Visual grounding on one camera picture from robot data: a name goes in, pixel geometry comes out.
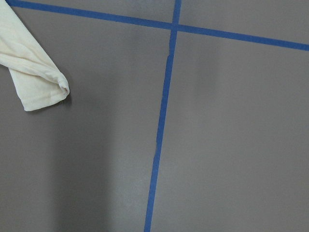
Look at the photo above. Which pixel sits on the cream long sleeve shirt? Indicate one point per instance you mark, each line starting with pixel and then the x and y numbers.
pixel 37 80

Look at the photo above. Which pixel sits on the brown paper table cover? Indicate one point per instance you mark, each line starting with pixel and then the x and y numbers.
pixel 183 116

